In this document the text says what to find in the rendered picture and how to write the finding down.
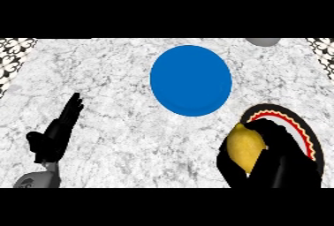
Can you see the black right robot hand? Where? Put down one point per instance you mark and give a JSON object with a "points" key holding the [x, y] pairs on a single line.
{"points": [[287, 164]]}

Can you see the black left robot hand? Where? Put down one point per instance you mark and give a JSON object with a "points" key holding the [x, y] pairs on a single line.
{"points": [[54, 136]]}

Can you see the yellow lemon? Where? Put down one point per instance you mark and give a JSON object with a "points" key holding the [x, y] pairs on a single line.
{"points": [[246, 151]]}

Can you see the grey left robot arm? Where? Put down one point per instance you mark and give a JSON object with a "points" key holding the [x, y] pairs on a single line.
{"points": [[40, 179]]}

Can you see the black red patterned plate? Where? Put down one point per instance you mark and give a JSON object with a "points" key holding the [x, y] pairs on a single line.
{"points": [[305, 132]]}

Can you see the blue plate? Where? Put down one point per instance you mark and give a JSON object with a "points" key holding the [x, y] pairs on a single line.
{"points": [[191, 80]]}

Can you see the grey round object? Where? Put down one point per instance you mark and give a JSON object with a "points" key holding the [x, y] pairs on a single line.
{"points": [[262, 41]]}

